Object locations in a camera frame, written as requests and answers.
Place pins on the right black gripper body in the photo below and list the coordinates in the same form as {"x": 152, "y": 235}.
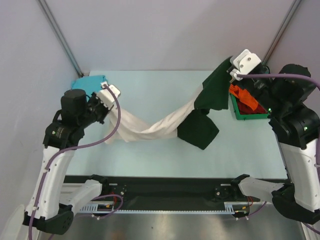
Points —
{"x": 246, "y": 83}

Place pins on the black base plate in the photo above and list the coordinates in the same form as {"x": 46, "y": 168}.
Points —
{"x": 228, "y": 193}
{"x": 119, "y": 189}

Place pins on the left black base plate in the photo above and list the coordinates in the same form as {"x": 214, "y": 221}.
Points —
{"x": 119, "y": 189}

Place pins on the red t-shirt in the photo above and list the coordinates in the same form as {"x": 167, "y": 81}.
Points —
{"x": 247, "y": 110}

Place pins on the orange t-shirt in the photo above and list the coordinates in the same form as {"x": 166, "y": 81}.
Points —
{"x": 244, "y": 96}

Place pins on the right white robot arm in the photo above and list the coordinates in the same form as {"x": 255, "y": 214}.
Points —
{"x": 297, "y": 130}

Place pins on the slotted cable duct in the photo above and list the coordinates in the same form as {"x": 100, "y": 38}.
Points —
{"x": 191, "y": 206}

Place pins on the green plastic bin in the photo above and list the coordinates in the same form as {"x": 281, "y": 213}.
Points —
{"x": 245, "y": 116}

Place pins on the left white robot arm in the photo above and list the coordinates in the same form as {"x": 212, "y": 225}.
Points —
{"x": 46, "y": 211}

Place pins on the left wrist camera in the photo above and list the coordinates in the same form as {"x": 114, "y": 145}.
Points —
{"x": 108, "y": 94}

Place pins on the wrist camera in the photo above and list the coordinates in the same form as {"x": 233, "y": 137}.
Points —
{"x": 243, "y": 64}
{"x": 108, "y": 94}

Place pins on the aluminium front rail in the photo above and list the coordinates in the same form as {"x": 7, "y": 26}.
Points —
{"x": 181, "y": 190}

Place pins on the aluminium corner post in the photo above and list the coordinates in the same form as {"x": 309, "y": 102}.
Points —
{"x": 48, "y": 14}
{"x": 292, "y": 11}

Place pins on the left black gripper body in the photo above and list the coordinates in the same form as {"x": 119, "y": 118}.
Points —
{"x": 97, "y": 110}

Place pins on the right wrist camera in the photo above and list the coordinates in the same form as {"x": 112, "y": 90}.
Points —
{"x": 243, "y": 64}

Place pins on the right aluminium corner post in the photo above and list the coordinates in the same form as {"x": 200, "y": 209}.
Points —
{"x": 292, "y": 11}

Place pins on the left aluminium corner post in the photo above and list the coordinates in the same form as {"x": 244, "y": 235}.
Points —
{"x": 48, "y": 14}

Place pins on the folded teal t-shirt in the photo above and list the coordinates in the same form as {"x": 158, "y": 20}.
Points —
{"x": 90, "y": 84}

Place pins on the white and green t-shirt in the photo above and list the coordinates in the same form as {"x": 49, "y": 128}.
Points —
{"x": 189, "y": 123}

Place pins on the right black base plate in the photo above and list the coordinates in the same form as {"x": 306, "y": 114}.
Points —
{"x": 228, "y": 193}

